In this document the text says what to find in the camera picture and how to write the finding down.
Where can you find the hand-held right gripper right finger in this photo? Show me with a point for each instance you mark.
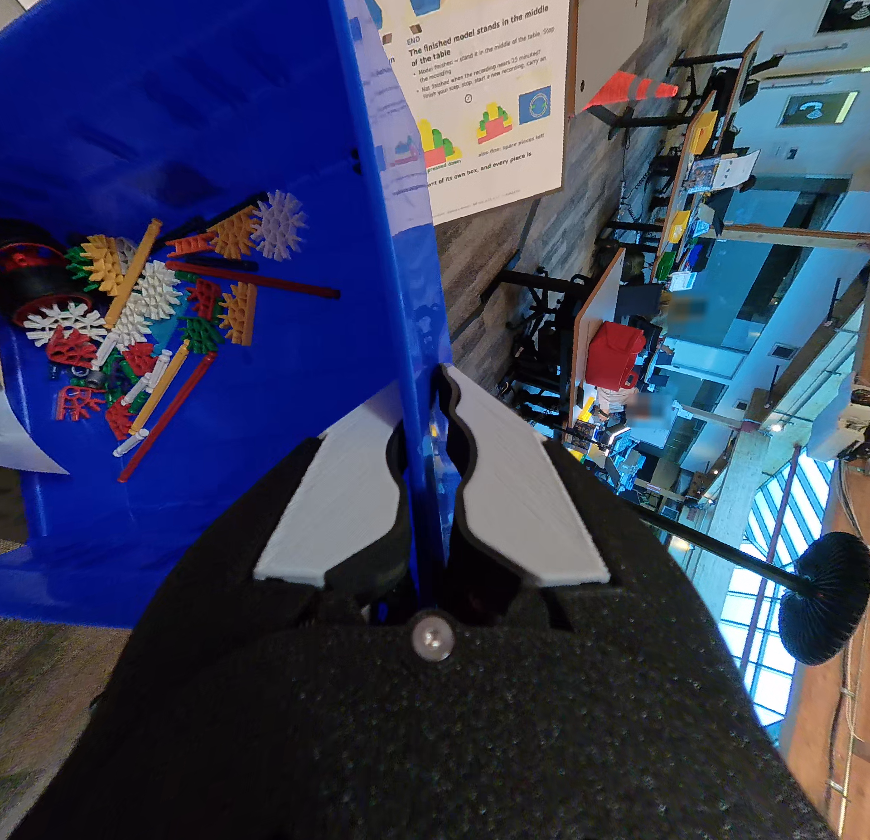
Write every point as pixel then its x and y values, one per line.
pixel 530 507

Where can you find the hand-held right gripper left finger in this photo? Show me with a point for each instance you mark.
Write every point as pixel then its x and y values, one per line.
pixel 326 513

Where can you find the large blue plastic bin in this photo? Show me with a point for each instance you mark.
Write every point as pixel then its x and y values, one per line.
pixel 204 105

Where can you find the red storage basket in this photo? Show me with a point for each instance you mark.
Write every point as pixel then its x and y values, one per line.
pixel 615 354

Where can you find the pile of plastic construction pieces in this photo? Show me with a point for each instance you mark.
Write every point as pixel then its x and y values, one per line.
pixel 156 296

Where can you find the black rod stand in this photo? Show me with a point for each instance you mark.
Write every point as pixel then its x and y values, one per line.
pixel 826 595

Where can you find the ceiling mounted heater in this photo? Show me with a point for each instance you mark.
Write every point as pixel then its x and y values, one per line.
pixel 839 425

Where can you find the red toy wheel black tyre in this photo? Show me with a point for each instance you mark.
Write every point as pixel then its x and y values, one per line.
pixel 34 269

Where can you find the orange traffic cone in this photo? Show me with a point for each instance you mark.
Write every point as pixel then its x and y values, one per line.
pixel 625 88

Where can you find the white instruction sheet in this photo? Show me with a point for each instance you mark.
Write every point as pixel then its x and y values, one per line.
pixel 489 71

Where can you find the dark wall sign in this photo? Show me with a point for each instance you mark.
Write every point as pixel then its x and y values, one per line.
pixel 815 109
pixel 846 10

